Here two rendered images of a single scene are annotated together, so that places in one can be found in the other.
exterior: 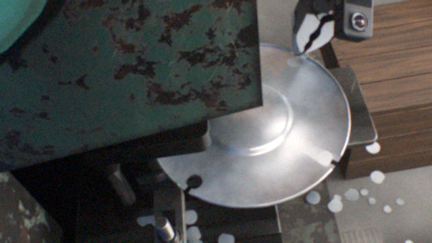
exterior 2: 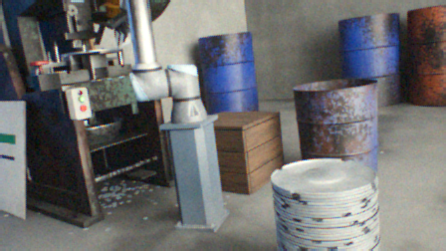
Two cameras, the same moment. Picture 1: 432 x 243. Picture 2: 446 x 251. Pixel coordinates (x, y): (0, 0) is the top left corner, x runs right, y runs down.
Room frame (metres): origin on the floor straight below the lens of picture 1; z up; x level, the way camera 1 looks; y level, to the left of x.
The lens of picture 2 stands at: (-0.82, -1.73, 0.71)
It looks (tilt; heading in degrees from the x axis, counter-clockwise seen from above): 11 degrees down; 36
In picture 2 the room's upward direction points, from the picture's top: 7 degrees counter-clockwise
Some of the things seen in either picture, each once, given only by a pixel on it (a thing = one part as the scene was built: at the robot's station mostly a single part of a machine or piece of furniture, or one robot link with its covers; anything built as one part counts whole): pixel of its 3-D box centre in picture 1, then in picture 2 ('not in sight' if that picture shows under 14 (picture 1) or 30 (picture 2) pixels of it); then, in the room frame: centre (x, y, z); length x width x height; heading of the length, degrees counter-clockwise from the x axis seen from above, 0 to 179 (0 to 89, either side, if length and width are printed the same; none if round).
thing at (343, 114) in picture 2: not in sight; (336, 129); (1.09, -1.04, 0.24); 0.42 x 0.42 x 0.48
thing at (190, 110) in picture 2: not in sight; (187, 108); (0.35, -0.69, 0.50); 0.15 x 0.15 x 0.10
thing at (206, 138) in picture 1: (146, 95); (74, 39); (0.42, 0.09, 0.86); 0.20 x 0.16 x 0.05; 177
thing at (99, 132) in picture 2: not in sight; (92, 131); (0.42, 0.09, 0.36); 0.34 x 0.34 x 0.10
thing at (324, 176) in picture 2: not in sight; (322, 174); (0.16, -1.32, 0.33); 0.29 x 0.29 x 0.01
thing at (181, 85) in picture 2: not in sight; (181, 80); (0.34, -0.69, 0.62); 0.13 x 0.12 x 0.14; 140
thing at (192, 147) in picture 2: not in sight; (196, 171); (0.35, -0.69, 0.23); 0.19 x 0.19 x 0.45; 16
